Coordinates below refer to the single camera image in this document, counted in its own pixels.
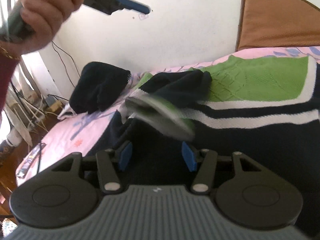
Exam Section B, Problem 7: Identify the brown cushion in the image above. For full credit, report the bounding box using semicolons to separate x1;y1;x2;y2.
235;0;319;51

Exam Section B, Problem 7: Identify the green black white knit sweater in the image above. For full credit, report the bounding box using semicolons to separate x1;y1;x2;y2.
88;56;319;239

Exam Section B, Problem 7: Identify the person's left hand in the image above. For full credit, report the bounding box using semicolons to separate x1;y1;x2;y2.
1;0;84;58

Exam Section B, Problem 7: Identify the small wall sticker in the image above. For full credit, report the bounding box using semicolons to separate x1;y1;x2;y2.
138;14;148;20

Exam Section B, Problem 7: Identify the dark red sleeve forearm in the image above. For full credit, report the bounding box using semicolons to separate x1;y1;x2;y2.
0;53;19;111

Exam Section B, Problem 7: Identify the black cable on wall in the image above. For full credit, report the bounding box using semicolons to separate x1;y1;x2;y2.
51;41;77;88

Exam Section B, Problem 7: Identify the black folded garment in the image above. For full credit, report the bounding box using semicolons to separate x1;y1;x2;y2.
69;62;131;114

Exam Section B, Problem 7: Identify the pink floral bed sheet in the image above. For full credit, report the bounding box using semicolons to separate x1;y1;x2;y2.
17;47;319;192

